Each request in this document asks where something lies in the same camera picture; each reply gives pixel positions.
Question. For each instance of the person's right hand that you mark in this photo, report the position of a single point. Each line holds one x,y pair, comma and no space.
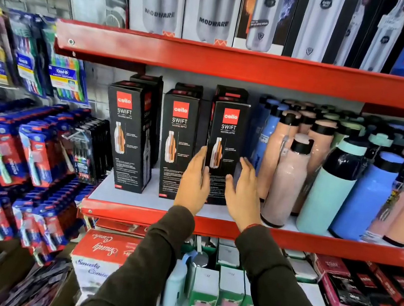
245,203

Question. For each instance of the person's left hand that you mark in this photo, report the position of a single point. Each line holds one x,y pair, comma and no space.
192,187

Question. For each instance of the person's right thumb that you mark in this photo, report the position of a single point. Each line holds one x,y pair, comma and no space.
228,196

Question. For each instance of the person's left thumb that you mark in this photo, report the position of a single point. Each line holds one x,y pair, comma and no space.
206,182

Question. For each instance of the person's right forearm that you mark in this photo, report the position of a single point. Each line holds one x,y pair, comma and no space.
279,295

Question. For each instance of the person's left forearm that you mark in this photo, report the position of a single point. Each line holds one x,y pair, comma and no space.
143,267

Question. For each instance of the red wrist thread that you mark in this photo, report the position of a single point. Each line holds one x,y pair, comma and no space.
253,225

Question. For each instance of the steel bottle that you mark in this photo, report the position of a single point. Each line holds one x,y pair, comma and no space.
197,271

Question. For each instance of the group of black bottle boxes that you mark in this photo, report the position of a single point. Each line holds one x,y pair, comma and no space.
132,137

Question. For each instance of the group of green white boxes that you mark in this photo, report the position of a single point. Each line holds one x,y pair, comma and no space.
230,291

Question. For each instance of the light blue plastic bottle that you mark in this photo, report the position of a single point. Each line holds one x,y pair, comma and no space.
175,285

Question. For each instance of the group of pastel insulated bottles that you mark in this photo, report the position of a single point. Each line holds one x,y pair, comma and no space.
334,178

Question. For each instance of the red metal shelf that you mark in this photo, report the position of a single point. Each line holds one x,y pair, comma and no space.
238,63
324,245

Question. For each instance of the hanging black toothbrush packets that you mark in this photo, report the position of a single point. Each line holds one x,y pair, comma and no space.
91,149

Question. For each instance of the red and white carton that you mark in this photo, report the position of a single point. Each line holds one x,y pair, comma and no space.
103,257

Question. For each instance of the fiery print bottle box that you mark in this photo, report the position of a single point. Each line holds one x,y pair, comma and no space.
264,16

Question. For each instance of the black box with white bottle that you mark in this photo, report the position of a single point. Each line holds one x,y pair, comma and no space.
382,34
316,24

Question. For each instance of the hanging blue red toothbrush packets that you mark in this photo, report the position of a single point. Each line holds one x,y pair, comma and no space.
13,175

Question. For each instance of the hanging multicolour toothbrush packets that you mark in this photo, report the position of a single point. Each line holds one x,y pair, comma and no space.
31,53

